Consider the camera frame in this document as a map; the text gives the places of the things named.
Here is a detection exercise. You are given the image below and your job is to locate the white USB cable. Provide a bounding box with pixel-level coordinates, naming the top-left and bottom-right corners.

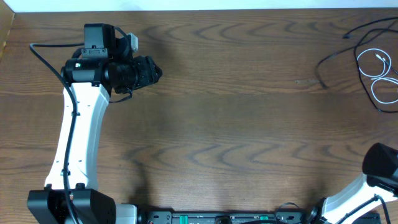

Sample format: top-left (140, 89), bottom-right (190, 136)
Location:
top-left (356, 48), bottom-right (398, 105)

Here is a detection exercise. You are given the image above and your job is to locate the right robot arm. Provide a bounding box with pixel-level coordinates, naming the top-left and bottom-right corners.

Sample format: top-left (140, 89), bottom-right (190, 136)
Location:
top-left (307, 143), bottom-right (397, 223)

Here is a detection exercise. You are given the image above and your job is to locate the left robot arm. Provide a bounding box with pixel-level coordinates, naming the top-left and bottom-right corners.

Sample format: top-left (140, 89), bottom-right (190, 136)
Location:
top-left (27, 23), bottom-right (162, 223)

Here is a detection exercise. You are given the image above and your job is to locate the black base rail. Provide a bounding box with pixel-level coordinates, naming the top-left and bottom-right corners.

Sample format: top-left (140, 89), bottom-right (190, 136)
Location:
top-left (136, 210), bottom-right (382, 224)

